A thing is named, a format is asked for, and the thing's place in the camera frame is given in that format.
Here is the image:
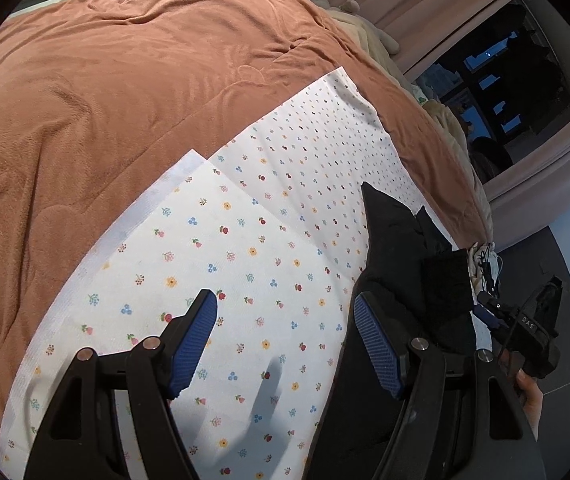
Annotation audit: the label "black button-up shirt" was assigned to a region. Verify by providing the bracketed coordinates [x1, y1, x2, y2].
[305, 183, 476, 479]

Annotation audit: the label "orange-brown blanket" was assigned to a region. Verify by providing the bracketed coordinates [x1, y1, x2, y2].
[0, 0, 493, 427]

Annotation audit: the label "white floral bed sheet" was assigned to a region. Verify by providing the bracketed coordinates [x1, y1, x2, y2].
[0, 70, 445, 479]

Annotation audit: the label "person's right hand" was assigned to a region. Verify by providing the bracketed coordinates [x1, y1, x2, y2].
[500, 350, 544, 440]

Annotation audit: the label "dark clothes hanging at window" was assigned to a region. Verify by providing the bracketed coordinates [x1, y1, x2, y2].
[415, 0, 570, 183]

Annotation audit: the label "pink right curtain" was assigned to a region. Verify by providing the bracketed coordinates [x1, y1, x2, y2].
[484, 123, 570, 250]

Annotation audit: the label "beige plush toy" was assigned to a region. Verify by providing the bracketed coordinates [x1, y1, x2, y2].
[327, 0, 400, 56]

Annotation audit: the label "pile of cables and cloth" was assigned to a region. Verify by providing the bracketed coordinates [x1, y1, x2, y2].
[467, 242, 504, 306]

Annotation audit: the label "beige crumpled duvet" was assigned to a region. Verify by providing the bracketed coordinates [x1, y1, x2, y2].
[309, 0, 472, 162]

